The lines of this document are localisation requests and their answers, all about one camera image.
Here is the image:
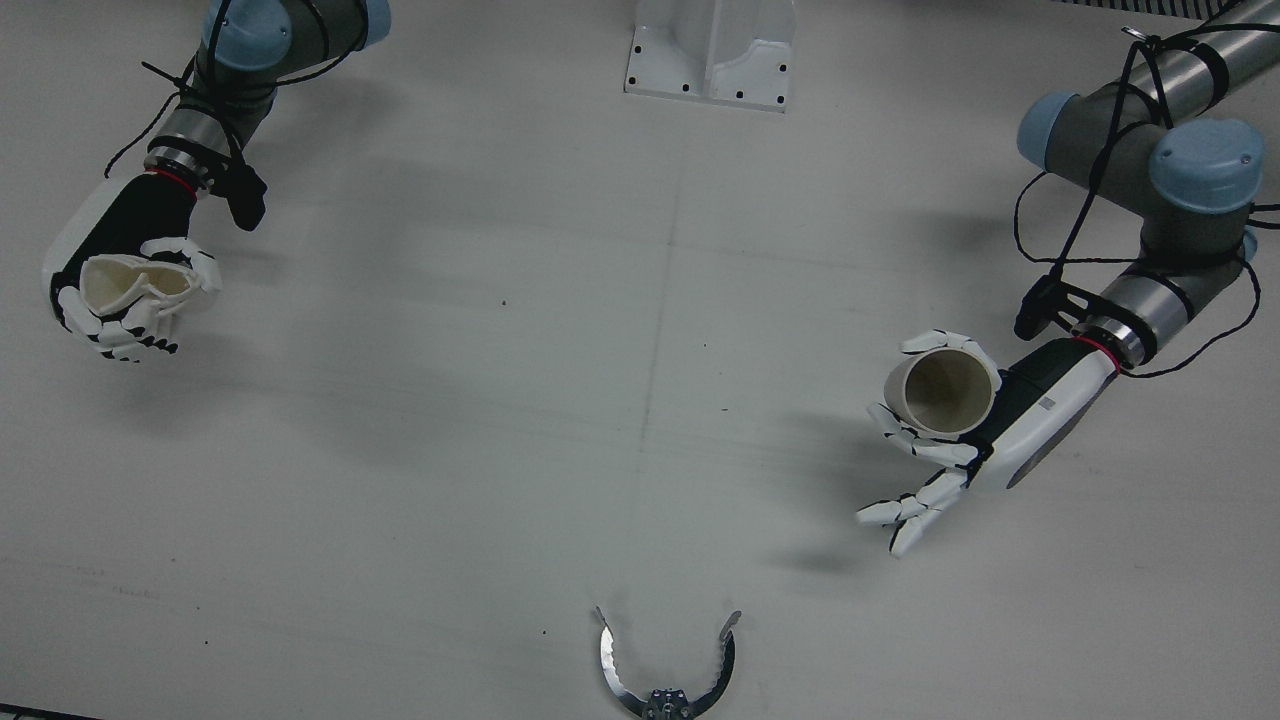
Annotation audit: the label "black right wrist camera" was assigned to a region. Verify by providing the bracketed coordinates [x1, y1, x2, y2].
[220, 160, 269, 232]

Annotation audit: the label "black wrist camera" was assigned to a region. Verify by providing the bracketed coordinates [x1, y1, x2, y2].
[1013, 276, 1116, 342]
[220, 160, 269, 232]

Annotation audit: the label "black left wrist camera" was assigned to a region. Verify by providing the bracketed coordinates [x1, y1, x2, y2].
[1013, 276, 1116, 342]

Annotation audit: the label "metal toothed tongs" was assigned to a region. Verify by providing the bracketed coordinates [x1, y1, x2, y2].
[594, 605, 743, 720]

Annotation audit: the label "white metal mounting bracket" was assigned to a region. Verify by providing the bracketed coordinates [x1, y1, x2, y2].
[624, 0, 798, 114]

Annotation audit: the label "intact white paper cup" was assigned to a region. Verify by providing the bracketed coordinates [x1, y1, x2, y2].
[884, 345, 1001, 441]

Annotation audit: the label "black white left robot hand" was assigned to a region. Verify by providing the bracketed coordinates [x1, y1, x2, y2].
[856, 330, 1121, 559]

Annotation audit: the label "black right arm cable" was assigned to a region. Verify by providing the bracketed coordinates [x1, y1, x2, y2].
[103, 0, 346, 181]

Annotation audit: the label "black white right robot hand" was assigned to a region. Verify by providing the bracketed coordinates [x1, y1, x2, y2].
[43, 170, 223, 363]

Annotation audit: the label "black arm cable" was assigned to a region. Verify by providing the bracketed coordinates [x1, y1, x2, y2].
[103, 0, 346, 181]
[1013, 5, 1280, 379]

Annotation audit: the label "crushed white paper cup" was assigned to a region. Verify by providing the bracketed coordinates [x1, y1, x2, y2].
[80, 254, 201, 313]

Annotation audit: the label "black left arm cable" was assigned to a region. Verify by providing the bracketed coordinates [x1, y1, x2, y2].
[1013, 5, 1280, 379]

